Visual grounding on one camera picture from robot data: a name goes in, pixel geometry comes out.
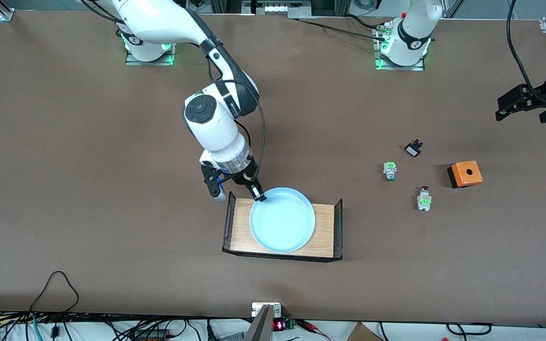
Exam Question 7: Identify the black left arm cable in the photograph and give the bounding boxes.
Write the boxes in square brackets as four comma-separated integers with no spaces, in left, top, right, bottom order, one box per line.
[506,0,541,104]

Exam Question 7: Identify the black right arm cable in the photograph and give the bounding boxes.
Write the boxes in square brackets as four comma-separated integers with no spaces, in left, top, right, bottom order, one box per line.
[206,47,267,190]

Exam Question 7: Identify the black cable across table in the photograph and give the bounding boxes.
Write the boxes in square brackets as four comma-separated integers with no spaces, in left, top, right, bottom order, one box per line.
[297,18,388,40]

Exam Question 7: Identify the orange box with hole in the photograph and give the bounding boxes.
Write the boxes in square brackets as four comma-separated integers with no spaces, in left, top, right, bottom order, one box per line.
[447,160,483,189]

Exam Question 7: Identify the thin black looped cable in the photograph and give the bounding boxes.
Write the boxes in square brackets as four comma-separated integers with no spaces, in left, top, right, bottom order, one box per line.
[29,271,80,314]

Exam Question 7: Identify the brown cardboard piece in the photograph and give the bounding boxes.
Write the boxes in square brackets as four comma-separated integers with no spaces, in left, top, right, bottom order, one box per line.
[346,322,382,341]

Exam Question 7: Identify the wooden tray black wire sides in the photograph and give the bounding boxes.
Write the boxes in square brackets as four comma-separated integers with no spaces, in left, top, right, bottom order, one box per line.
[221,191,344,262]

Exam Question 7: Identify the grey aluminium camera pole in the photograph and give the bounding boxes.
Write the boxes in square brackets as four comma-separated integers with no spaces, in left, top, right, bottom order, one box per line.
[244,304,273,341]

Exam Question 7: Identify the red push button switch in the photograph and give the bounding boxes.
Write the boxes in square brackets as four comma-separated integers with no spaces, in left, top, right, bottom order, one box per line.
[417,186,432,212]

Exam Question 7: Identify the silver pole mounting bracket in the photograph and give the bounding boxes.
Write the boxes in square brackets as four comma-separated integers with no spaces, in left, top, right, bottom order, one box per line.
[252,302,282,318]

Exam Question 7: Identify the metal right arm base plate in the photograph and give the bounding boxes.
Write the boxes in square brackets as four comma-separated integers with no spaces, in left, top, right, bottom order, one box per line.
[125,42,176,66]

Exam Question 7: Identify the thick black floor cable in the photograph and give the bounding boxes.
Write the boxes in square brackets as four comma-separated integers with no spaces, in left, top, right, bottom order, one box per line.
[446,322,492,336]

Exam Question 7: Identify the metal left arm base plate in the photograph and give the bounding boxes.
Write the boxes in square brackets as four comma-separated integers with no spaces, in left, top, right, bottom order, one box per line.
[375,21,426,72]

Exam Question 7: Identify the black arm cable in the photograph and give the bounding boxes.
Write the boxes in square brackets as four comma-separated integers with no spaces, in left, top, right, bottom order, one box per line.
[506,0,541,104]
[206,47,267,190]

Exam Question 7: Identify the light blue round plate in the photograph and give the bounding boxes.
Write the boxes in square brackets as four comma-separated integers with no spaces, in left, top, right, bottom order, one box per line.
[249,187,316,254]

